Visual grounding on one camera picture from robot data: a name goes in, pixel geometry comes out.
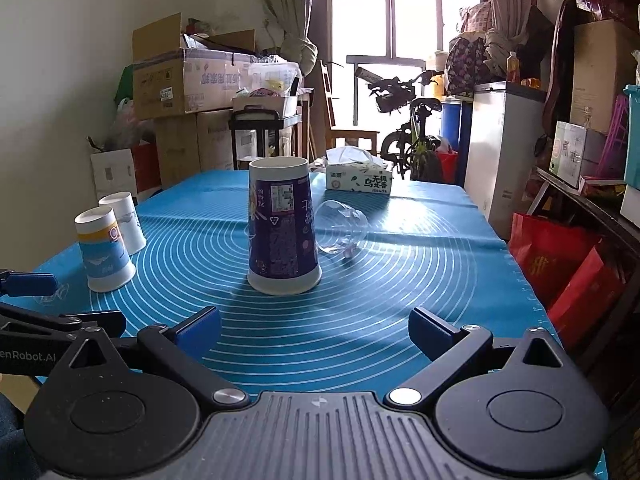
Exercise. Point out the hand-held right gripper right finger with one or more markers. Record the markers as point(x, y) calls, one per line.
point(428, 331)

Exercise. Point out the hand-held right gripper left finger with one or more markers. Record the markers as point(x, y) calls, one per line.
point(199, 329)

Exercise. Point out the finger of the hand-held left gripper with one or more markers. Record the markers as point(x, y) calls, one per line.
point(31, 284)
point(100, 321)

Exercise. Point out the purple printed paper cup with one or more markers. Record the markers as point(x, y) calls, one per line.
point(282, 240)

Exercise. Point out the blue and yellow paper cup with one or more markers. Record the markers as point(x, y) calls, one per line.
point(102, 255)

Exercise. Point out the white paper cup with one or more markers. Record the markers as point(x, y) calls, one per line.
point(128, 225)

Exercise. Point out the clear plastic cup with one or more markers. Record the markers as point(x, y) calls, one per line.
point(345, 225)

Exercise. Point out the person's jeans leg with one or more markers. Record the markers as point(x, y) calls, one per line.
point(7, 422)

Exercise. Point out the blue silicone mat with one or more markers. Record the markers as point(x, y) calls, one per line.
point(360, 310)

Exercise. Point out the small white cardboard box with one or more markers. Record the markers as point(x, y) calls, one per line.
point(111, 172)

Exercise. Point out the red gift bag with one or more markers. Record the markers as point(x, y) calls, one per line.
point(590, 295)
point(545, 255)

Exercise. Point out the white green tissue box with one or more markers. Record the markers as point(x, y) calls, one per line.
point(357, 180)

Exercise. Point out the brown cardboard box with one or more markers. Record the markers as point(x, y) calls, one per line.
point(192, 145)

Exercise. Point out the translucent plastic bag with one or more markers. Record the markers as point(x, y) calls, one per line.
point(127, 122)

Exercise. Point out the dark wooden side table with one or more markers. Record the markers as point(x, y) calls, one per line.
point(600, 230)

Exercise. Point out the black bicycle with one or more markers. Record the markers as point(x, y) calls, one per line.
point(415, 130)

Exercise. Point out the blue water barrel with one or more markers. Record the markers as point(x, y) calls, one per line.
point(452, 125)

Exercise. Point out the wooden chair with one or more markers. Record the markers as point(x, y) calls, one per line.
point(350, 137)

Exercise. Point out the black utility cart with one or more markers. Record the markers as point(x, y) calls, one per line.
point(262, 120)

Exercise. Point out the white and green carton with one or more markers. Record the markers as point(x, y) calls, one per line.
point(567, 152)

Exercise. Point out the large open cardboard box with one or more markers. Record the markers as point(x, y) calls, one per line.
point(165, 80)

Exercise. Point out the floral fabric bag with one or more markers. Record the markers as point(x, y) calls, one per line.
point(467, 62)

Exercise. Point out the pink plastic rack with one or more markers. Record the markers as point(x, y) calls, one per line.
point(614, 130)

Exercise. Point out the orange drink bottle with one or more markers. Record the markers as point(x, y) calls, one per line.
point(512, 67)

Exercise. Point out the teal plastic bin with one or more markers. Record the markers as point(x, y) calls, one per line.
point(632, 135)

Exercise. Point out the tall cardboard box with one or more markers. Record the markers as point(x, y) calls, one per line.
point(602, 75)

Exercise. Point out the beige curtain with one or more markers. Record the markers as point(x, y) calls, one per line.
point(285, 5)
point(507, 5)

